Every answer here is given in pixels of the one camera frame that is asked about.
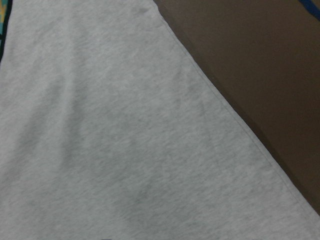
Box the grey t-shirt with cartoon print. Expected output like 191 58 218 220
0 0 320 240

